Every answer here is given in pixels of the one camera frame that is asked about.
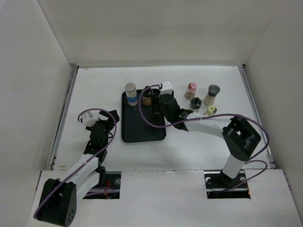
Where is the blue label silver lid jar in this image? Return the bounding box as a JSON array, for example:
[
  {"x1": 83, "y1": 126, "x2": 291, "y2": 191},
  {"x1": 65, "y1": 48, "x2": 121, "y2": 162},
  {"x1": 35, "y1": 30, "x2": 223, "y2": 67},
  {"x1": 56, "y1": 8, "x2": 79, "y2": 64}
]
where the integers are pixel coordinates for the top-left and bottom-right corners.
[{"x1": 125, "y1": 83, "x2": 138, "y2": 106}]

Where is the purple cable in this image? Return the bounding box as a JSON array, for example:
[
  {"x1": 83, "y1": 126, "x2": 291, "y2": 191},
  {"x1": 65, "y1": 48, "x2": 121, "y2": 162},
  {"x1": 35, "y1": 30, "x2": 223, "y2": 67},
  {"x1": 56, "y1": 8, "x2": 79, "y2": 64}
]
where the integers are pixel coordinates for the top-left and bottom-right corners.
[
  {"x1": 138, "y1": 84, "x2": 271, "y2": 191},
  {"x1": 34, "y1": 108, "x2": 118, "y2": 219}
]

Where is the small black cap spice bottle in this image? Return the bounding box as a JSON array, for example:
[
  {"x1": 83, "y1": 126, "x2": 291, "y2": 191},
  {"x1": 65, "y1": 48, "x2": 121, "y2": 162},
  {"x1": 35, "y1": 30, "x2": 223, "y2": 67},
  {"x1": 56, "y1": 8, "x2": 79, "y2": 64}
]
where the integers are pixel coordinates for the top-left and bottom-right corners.
[{"x1": 142, "y1": 86, "x2": 153, "y2": 106}]

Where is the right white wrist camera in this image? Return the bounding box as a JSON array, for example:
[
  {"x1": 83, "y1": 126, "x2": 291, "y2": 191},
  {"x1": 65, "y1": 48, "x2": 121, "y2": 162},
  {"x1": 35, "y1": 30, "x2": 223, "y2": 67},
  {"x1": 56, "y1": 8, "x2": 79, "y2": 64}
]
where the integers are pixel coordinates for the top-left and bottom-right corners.
[{"x1": 159, "y1": 80, "x2": 173, "y2": 95}]

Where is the black lid grinder bottle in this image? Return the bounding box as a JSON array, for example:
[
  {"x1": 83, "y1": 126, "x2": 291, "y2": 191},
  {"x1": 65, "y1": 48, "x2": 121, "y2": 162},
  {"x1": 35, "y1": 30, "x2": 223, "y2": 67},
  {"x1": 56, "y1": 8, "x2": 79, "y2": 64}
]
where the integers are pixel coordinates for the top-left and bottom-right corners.
[{"x1": 189, "y1": 97, "x2": 202, "y2": 113}]

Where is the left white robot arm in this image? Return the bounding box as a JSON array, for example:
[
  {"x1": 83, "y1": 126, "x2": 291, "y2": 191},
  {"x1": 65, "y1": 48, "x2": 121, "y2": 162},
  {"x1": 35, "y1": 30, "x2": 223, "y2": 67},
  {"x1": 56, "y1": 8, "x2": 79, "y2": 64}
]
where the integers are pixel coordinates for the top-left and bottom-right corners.
[{"x1": 33, "y1": 109, "x2": 119, "y2": 227}]

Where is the pink lid spice bottle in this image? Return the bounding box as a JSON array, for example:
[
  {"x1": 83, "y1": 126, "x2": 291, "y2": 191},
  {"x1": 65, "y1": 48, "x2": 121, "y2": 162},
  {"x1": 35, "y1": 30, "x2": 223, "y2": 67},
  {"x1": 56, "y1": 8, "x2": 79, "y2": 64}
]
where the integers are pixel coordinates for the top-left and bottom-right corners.
[{"x1": 184, "y1": 82, "x2": 197, "y2": 100}]

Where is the yellow lid white bottle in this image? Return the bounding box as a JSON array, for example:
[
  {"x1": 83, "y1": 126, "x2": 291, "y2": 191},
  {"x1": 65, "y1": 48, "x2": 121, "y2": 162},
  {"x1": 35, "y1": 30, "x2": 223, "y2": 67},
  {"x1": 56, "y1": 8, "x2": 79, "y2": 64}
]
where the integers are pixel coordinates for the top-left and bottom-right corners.
[{"x1": 205, "y1": 105, "x2": 217, "y2": 116}]

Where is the clear lid pepper grinder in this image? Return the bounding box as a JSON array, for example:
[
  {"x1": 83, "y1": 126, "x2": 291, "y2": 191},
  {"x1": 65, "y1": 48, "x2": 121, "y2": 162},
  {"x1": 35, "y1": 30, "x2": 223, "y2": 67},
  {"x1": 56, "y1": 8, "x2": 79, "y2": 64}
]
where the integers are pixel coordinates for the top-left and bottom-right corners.
[{"x1": 203, "y1": 85, "x2": 220, "y2": 106}]

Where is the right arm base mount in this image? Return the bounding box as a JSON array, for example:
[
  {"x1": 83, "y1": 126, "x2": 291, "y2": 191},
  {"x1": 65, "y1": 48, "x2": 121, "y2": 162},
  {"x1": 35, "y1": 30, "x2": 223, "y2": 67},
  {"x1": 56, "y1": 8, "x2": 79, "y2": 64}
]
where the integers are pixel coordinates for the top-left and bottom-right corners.
[{"x1": 204, "y1": 170, "x2": 250, "y2": 199}]

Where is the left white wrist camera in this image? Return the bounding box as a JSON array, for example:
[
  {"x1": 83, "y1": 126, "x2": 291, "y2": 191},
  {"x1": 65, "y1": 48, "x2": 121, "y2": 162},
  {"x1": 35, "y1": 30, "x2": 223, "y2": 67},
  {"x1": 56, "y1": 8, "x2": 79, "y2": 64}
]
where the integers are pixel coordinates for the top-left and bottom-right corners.
[{"x1": 80, "y1": 111, "x2": 98, "y2": 127}]

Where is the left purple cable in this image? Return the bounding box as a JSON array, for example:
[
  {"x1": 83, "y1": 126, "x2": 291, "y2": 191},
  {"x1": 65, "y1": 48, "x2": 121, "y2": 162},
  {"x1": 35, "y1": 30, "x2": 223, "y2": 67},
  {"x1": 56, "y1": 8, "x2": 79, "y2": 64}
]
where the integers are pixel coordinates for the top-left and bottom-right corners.
[{"x1": 34, "y1": 108, "x2": 118, "y2": 219}]

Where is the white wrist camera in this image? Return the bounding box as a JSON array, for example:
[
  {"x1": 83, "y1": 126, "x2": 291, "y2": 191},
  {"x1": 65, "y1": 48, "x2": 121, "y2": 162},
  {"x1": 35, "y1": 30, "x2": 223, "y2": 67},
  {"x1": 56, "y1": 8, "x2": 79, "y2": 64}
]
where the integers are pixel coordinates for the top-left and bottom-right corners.
[
  {"x1": 159, "y1": 80, "x2": 173, "y2": 95},
  {"x1": 80, "y1": 111, "x2": 98, "y2": 127}
]

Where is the black plastic tray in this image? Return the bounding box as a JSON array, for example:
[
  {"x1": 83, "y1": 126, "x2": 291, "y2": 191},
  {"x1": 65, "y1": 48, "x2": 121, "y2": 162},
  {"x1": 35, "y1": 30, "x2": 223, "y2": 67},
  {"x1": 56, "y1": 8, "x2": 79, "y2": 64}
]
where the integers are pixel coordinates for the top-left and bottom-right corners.
[{"x1": 121, "y1": 91, "x2": 166, "y2": 143}]

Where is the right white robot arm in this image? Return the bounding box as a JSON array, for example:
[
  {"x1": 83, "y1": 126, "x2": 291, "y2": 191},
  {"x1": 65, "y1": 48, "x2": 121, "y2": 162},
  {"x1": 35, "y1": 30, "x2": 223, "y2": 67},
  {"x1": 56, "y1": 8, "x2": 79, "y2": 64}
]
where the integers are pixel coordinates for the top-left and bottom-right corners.
[{"x1": 151, "y1": 94, "x2": 261, "y2": 187}]

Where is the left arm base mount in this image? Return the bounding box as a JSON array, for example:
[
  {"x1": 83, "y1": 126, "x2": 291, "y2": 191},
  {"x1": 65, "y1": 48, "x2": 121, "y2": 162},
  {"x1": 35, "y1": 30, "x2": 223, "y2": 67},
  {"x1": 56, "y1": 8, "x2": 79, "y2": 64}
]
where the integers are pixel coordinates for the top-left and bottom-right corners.
[{"x1": 84, "y1": 166, "x2": 122, "y2": 200}]

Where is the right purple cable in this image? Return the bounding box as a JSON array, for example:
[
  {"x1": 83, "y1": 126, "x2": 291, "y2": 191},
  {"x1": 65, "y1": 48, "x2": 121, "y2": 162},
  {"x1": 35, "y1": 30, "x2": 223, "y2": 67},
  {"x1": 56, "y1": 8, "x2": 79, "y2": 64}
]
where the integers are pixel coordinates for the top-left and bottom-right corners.
[{"x1": 138, "y1": 84, "x2": 271, "y2": 191}]

